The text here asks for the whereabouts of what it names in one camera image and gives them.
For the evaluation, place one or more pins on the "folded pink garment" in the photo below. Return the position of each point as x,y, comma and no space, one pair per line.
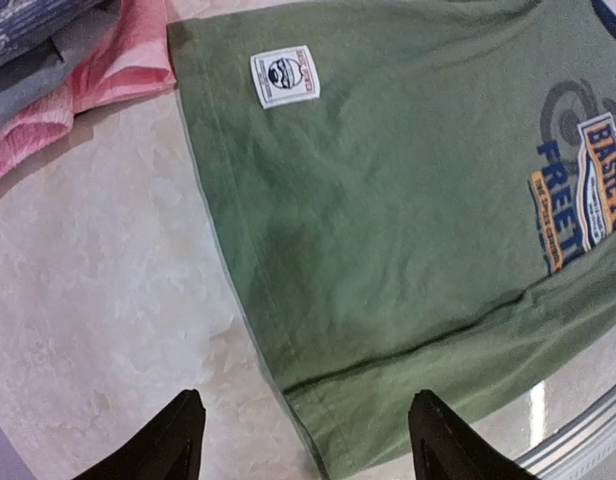
130,62

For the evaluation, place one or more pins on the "folded navy graphic shirt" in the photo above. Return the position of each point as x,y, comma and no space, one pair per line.
26,24

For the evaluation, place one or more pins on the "aluminium front rail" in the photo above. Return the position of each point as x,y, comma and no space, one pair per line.
572,425

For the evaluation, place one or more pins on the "folded grey garment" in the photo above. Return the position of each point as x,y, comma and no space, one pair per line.
38,72

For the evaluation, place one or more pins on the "green tank top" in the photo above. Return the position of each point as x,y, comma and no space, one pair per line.
407,195

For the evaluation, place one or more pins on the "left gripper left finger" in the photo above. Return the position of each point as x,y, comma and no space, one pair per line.
169,446

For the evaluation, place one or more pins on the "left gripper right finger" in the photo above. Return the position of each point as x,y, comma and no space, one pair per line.
445,447

